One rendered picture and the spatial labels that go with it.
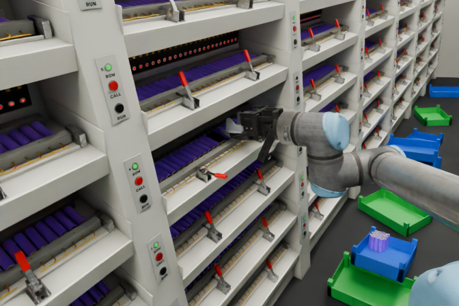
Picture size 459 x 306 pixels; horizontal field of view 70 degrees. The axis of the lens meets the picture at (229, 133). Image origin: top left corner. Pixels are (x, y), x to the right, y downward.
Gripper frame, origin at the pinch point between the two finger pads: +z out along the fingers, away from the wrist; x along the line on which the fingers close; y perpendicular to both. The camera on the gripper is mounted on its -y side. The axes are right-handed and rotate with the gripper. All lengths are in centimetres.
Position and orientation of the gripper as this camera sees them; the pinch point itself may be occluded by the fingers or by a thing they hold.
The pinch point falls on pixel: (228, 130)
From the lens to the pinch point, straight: 102.9
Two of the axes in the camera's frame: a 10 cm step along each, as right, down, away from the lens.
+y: -1.9, -9.3, -3.3
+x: -6.1, 3.7, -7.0
